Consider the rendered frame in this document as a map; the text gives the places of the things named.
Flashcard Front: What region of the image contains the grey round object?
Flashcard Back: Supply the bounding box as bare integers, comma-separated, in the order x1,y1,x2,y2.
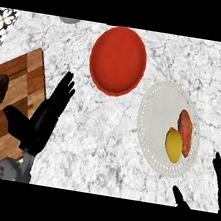
59,15,82,27

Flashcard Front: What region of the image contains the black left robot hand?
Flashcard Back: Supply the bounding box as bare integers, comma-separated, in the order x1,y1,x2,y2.
0,61,79,162

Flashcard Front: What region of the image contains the red bowl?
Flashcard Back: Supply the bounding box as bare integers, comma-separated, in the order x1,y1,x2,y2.
84,22,152,101

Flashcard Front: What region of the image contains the reddish sweet potato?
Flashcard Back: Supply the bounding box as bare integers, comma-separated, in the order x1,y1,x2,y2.
172,108,197,159

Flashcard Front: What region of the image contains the white round placemat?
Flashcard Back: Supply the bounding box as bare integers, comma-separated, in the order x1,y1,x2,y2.
128,76,209,181

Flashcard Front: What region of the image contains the wooden checkered cutting board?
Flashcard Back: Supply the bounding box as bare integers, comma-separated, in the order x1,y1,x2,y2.
0,40,55,185

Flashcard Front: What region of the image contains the yellow lemon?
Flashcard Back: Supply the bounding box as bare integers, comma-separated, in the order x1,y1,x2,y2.
161,126,186,165

